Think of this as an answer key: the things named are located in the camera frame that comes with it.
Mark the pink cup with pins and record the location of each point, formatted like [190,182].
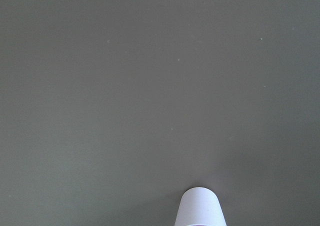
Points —
[199,206]

